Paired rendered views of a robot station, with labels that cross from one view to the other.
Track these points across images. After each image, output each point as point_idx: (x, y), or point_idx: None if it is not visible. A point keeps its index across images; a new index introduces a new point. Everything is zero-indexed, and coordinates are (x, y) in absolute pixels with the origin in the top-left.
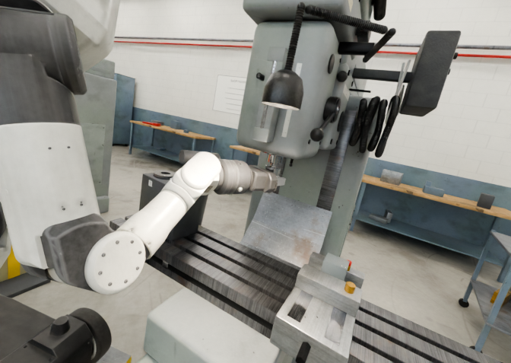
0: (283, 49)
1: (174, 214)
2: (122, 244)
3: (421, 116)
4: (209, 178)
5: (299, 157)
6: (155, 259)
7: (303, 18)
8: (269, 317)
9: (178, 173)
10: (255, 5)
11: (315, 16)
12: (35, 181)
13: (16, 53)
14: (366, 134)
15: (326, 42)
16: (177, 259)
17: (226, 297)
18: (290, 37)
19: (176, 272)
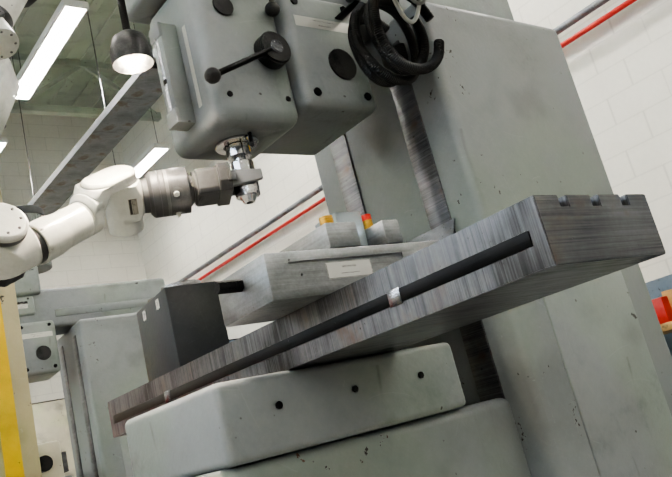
0: (156, 25)
1: (73, 214)
2: (2, 208)
3: None
4: (112, 179)
5: (226, 117)
6: (157, 400)
7: None
8: (264, 339)
9: (77, 185)
10: (131, 9)
11: None
12: None
13: None
14: (364, 51)
15: None
16: (174, 371)
17: (226, 364)
18: (170, 11)
19: (179, 393)
